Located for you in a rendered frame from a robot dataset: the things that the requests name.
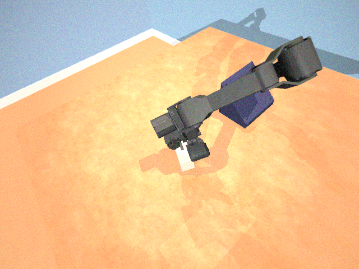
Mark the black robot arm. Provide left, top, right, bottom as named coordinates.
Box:
left=150, top=36, right=323, bottom=150

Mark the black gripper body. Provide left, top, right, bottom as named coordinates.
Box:
left=182, top=128, right=210, bottom=162

